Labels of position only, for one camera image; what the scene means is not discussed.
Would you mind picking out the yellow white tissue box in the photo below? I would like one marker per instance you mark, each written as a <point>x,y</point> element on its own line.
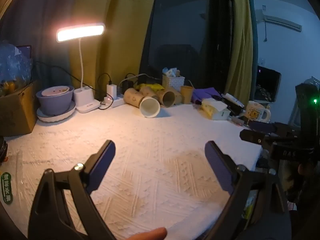
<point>215,108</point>

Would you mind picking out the dark window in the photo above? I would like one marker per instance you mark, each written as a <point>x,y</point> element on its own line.
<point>185,30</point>

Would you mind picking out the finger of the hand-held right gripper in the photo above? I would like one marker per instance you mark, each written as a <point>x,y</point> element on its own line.
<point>270,128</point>
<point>251,136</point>

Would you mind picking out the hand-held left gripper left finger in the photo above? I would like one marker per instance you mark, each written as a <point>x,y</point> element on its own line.
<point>102,165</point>

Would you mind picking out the brown paper cup white inside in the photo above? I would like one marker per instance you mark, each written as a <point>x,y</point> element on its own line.
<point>149,107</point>

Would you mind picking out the green label packet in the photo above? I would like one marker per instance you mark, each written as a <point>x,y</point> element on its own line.
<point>6,187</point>

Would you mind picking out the white air conditioner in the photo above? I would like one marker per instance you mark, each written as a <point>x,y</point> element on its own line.
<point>280,21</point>

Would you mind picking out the blue plastic bag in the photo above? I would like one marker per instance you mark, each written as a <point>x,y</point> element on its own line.
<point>12,65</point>

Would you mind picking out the lilac bowl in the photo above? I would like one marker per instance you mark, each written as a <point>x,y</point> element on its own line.
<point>53,103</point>

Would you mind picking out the black charger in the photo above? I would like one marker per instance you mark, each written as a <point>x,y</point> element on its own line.
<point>127,86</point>

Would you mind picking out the yellow cloth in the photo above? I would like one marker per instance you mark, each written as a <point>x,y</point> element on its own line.
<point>156,87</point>

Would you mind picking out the white plate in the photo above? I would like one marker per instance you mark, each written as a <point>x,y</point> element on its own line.
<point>56,118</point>

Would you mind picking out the small brown paper cup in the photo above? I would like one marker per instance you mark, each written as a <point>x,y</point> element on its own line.
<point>187,95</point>

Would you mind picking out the dark tablet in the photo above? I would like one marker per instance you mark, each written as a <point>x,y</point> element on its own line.
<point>25,51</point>

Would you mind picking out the cardboard box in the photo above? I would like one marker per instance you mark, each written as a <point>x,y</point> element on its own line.
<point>16,112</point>

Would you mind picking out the white tube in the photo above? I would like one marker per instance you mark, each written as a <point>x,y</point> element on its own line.
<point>232,100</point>

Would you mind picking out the white charger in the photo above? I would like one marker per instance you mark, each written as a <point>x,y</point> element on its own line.
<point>111,90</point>

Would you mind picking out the dark screen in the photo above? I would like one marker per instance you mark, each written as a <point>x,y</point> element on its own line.
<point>267,82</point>

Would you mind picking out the black round object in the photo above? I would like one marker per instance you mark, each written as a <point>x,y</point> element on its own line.
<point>3,150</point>

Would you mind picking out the white desk lamp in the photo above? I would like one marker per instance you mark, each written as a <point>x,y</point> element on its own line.
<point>80,31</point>

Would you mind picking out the white mug yellow print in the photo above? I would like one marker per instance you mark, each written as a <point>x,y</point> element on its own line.
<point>255,112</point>

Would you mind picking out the narrow yellow curtain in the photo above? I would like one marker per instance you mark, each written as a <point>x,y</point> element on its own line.
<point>241,42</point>

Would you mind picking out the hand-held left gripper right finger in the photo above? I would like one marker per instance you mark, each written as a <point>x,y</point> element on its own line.
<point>217,167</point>

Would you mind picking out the white power strip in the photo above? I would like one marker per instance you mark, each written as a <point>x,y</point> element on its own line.
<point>116,102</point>

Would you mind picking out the white textured tablecloth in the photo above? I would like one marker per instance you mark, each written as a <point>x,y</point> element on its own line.
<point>140,155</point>

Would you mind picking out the purple cloth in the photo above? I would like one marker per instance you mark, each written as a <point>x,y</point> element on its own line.
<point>206,93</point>

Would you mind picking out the white woven basket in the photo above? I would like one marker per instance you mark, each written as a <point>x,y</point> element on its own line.
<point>173,83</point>

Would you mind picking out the wide yellow curtain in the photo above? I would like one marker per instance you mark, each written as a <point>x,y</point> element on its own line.
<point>120,42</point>

